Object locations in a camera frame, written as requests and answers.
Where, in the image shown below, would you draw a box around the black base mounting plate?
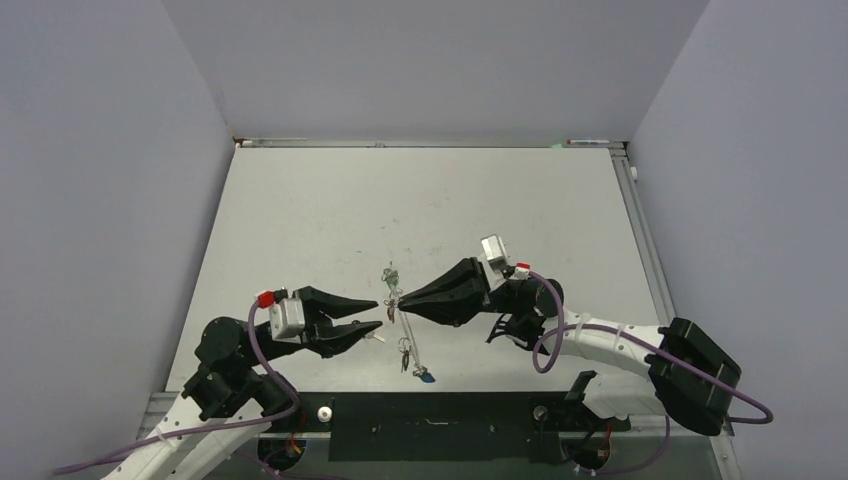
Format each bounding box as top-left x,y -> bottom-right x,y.
257,392 -> 631,468

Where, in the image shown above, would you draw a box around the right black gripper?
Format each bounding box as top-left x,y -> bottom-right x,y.
399,255 -> 520,326

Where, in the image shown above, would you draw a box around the aluminium rail back edge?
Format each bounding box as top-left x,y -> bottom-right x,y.
233,138 -> 627,150

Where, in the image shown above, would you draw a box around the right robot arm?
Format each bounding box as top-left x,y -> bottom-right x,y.
397,258 -> 741,436

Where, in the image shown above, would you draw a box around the black headed key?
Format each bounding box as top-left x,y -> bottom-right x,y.
365,332 -> 386,343

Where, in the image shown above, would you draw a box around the aluminium rail right side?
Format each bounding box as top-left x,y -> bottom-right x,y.
610,146 -> 737,439

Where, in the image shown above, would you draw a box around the large grey keyring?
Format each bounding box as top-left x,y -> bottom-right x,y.
381,261 -> 429,378

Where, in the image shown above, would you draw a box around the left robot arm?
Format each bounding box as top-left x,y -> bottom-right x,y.
107,287 -> 382,479

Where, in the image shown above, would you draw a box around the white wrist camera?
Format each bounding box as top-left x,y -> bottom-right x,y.
481,234 -> 511,275
268,298 -> 306,343

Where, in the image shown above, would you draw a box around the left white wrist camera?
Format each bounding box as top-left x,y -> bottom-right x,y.
268,298 -> 306,343

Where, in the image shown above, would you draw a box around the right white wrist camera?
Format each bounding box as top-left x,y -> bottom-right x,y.
481,234 -> 511,275

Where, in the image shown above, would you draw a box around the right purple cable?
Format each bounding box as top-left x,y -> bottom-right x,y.
516,263 -> 775,427

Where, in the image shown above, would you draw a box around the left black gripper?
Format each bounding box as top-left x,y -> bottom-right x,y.
244,287 -> 383,366

